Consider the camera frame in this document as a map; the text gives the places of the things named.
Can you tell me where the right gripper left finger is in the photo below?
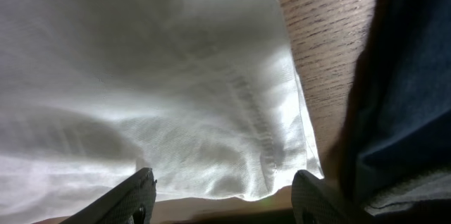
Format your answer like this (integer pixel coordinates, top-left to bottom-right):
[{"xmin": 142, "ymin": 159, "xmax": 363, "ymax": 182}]
[{"xmin": 61, "ymin": 168, "xmax": 156, "ymax": 224}]

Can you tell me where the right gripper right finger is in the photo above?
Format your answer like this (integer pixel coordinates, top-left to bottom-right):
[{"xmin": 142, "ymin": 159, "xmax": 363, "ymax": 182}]
[{"xmin": 291, "ymin": 170, "xmax": 370, "ymax": 224}]

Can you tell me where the white t-shirt with robot print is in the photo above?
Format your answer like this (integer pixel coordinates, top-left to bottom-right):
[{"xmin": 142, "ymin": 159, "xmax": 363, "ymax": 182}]
[{"xmin": 1, "ymin": 0, "xmax": 323, "ymax": 223}]

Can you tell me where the dark grey garment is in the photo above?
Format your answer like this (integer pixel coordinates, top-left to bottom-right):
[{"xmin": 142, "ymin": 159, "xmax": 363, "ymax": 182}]
[{"xmin": 342, "ymin": 0, "xmax": 450, "ymax": 218}]

